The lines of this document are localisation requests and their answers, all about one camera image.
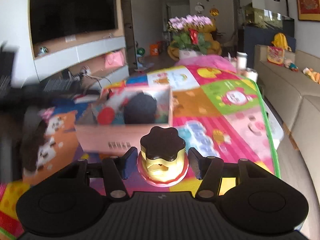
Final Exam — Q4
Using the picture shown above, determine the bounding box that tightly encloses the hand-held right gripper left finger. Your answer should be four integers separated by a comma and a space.
76, 146, 138, 202

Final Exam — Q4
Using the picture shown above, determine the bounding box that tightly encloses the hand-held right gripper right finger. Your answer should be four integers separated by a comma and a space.
187, 146, 251, 202

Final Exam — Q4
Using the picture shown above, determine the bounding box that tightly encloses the pink cardboard box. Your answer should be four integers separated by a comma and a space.
75, 86, 173, 155

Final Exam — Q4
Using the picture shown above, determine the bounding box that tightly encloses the brown yellow pudding toy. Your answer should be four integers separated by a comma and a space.
137, 127, 189, 187

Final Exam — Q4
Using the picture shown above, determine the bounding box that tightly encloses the red ball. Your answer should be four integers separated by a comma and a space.
97, 107, 115, 125

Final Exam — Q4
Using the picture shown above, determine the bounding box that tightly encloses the black plush toy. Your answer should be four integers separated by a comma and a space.
124, 93, 157, 125

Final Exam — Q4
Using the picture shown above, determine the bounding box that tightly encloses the colourful printed blanket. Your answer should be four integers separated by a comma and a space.
0, 54, 282, 239

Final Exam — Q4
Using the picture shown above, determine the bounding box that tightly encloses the pink gift bag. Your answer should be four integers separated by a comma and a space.
104, 50, 125, 68

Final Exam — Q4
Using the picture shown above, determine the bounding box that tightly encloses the white thermos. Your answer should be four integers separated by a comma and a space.
236, 52, 248, 70

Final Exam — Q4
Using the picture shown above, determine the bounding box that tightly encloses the beige sofa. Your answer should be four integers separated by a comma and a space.
254, 44, 320, 240

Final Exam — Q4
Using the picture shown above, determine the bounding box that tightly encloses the potted purple orchid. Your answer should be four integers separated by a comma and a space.
167, 15, 213, 58

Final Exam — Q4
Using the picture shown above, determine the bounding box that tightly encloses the red printed bag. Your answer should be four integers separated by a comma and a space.
266, 45, 285, 65

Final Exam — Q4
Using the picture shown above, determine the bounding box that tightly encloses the black television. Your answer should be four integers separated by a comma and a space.
29, 0, 119, 47

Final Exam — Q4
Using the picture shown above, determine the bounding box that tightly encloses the small doll toy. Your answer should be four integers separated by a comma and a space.
284, 58, 299, 72

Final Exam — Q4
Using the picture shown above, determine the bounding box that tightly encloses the fish tank with dark cabinet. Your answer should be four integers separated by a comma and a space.
237, 0, 296, 60

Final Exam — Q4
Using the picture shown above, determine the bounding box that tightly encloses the orange plush toy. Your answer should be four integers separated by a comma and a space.
303, 67, 320, 84

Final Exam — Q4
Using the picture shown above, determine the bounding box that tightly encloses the yellow plush toy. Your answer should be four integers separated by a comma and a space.
271, 33, 292, 52

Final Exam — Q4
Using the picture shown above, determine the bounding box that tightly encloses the white wall cabinet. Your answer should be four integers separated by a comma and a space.
0, 0, 130, 93

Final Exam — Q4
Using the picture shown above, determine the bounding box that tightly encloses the red wall poster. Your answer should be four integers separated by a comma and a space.
294, 0, 320, 21

